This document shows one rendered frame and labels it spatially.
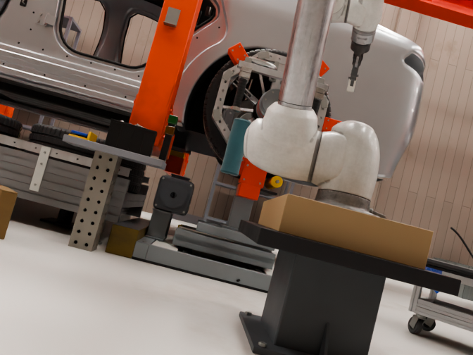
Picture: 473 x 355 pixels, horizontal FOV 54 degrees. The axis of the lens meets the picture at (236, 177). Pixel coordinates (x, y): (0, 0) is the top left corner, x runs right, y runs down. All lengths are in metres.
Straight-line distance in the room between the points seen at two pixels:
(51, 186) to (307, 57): 1.49
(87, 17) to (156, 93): 4.98
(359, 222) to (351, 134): 0.28
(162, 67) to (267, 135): 1.08
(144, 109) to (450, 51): 6.17
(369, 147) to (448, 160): 6.20
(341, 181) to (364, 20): 0.75
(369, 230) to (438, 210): 6.23
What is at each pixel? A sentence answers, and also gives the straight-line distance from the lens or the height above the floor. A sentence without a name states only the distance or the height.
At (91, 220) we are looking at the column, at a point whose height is 0.13.
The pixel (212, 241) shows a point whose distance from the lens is 2.26.
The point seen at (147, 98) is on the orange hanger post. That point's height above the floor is 0.73.
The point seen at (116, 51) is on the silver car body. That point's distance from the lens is 4.79.
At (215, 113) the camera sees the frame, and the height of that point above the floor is 0.75.
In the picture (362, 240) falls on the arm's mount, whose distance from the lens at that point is 1.20.
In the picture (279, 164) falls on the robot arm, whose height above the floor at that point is 0.48.
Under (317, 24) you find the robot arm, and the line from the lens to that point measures 1.32.
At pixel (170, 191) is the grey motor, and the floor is 0.33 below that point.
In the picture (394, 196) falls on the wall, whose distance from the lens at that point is 7.13.
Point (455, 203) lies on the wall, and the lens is 7.55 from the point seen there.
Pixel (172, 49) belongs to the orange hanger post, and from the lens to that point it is 2.32.
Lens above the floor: 0.32
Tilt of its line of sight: 4 degrees up
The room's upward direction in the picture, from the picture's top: 15 degrees clockwise
